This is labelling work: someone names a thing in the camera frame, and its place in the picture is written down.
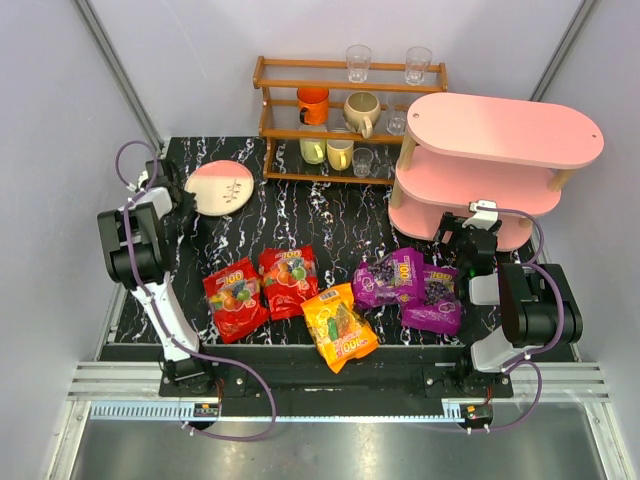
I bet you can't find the pink and cream plate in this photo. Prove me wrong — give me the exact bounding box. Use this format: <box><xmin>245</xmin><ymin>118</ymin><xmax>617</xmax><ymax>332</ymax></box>
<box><xmin>184</xmin><ymin>160</ymin><xmax>254</xmax><ymax>217</ymax></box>

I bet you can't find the red candy bag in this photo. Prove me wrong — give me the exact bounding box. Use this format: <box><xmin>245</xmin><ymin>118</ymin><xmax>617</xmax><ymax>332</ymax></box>
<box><xmin>259</xmin><ymin>245</ymin><xmax>319</xmax><ymax>321</ymax></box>
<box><xmin>203</xmin><ymin>257</ymin><xmax>270</xmax><ymax>344</ymax></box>

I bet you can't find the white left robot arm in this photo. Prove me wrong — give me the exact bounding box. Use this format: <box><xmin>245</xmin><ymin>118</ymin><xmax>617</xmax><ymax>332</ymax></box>
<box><xmin>97</xmin><ymin>160</ymin><xmax>199</xmax><ymax>363</ymax></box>

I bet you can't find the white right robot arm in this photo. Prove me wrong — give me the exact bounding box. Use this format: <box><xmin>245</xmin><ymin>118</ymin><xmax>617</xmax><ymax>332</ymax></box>
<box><xmin>435</xmin><ymin>204</ymin><xmax>583</xmax><ymax>377</ymax></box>

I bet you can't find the purple candy bag lower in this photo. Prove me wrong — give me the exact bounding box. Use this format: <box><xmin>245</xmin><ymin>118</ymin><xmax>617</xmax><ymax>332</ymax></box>
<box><xmin>401</xmin><ymin>265</ymin><xmax>461</xmax><ymax>335</ymax></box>

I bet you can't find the purple candy bag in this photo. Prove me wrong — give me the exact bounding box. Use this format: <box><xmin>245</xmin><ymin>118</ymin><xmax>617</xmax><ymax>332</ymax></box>
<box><xmin>401</xmin><ymin>265</ymin><xmax>461</xmax><ymax>335</ymax></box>
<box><xmin>351</xmin><ymin>247</ymin><xmax>425</xmax><ymax>309</ymax></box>

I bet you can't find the purple candy bag upper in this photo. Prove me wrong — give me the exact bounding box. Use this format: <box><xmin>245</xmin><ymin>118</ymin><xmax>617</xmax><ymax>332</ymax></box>
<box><xmin>351</xmin><ymin>247</ymin><xmax>425</xmax><ymax>309</ymax></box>

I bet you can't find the pink three-tier shelf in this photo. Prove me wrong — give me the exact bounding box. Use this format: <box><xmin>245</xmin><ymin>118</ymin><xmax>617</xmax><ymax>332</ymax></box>
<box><xmin>388</xmin><ymin>93</ymin><xmax>604</xmax><ymax>252</ymax></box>

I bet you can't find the clear glass bottom shelf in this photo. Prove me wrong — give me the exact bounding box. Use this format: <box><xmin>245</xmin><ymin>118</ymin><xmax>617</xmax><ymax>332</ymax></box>
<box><xmin>352</xmin><ymin>147</ymin><xmax>374</xmax><ymax>178</ymax></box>

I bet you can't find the clear glass shelf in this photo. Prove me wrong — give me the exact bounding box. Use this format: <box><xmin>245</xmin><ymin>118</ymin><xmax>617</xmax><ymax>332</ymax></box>
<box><xmin>352</xmin><ymin>147</ymin><xmax>374</xmax><ymax>178</ymax></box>
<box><xmin>386</xmin><ymin>103</ymin><xmax>407</xmax><ymax>136</ymax></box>

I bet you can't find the clear glass middle shelf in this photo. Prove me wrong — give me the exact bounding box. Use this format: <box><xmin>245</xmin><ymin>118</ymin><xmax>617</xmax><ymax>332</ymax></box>
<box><xmin>386</xmin><ymin>103</ymin><xmax>407</xmax><ymax>136</ymax></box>

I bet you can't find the orange candy bag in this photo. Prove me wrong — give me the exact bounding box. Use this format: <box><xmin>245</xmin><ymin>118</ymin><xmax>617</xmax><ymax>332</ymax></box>
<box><xmin>302</xmin><ymin>283</ymin><xmax>379</xmax><ymax>374</ymax></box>

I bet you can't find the cream yellow mug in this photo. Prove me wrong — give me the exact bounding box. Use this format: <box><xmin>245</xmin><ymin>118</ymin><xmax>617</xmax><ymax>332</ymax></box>
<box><xmin>326</xmin><ymin>139</ymin><xmax>354</xmax><ymax>171</ymax></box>

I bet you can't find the pale green mug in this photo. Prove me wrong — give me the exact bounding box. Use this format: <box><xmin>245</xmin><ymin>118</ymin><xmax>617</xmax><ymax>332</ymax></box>
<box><xmin>299</xmin><ymin>138</ymin><xmax>326</xmax><ymax>165</ymax></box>

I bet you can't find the beige round mug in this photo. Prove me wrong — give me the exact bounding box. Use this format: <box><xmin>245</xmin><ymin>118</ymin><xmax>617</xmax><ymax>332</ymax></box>
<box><xmin>343</xmin><ymin>91</ymin><xmax>381</xmax><ymax>139</ymax></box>

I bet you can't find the brown wooden cup rack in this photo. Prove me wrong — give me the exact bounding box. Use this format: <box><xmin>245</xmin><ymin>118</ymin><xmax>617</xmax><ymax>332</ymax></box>
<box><xmin>252</xmin><ymin>56</ymin><xmax>449</xmax><ymax>185</ymax></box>

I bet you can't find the orange mug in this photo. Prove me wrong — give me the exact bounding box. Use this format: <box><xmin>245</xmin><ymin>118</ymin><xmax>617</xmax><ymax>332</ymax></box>
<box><xmin>297</xmin><ymin>87</ymin><xmax>330</xmax><ymax>125</ymax></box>

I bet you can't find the clear glass top right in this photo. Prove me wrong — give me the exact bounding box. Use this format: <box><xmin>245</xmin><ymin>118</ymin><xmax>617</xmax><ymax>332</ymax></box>
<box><xmin>405</xmin><ymin>46</ymin><xmax>432</xmax><ymax>86</ymax></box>

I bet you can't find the clear glass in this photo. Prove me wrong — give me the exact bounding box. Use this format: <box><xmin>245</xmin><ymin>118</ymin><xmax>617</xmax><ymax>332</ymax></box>
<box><xmin>345</xmin><ymin>44</ymin><xmax>372</xmax><ymax>84</ymax></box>
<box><xmin>405</xmin><ymin>46</ymin><xmax>432</xmax><ymax>86</ymax></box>

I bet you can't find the clear glass top left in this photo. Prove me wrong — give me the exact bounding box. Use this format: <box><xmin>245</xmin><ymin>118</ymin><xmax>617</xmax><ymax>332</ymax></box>
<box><xmin>345</xmin><ymin>44</ymin><xmax>372</xmax><ymax>84</ymax></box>

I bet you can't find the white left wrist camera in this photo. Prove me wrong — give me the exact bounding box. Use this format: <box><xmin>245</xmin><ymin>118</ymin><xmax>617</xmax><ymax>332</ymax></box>
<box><xmin>127</xmin><ymin>171</ymin><xmax>149</xmax><ymax>192</ymax></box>

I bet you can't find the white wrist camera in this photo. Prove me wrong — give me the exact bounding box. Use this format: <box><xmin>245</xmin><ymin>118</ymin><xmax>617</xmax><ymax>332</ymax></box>
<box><xmin>463</xmin><ymin>200</ymin><xmax>499</xmax><ymax>231</ymax></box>
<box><xmin>127</xmin><ymin>171</ymin><xmax>149</xmax><ymax>192</ymax></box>

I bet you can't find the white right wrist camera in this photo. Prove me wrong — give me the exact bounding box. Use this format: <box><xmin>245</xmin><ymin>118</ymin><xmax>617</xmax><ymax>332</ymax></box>
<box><xmin>463</xmin><ymin>200</ymin><xmax>499</xmax><ymax>231</ymax></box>

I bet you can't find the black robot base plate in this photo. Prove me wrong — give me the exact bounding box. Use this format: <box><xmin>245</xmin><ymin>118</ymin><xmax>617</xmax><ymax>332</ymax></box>
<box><xmin>158</xmin><ymin>343</ymin><xmax>515</xmax><ymax>400</ymax></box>

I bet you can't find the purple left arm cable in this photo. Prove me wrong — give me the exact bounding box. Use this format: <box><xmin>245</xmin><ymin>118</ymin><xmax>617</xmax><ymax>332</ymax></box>
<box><xmin>114</xmin><ymin>140</ymin><xmax>278</xmax><ymax>442</ymax></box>

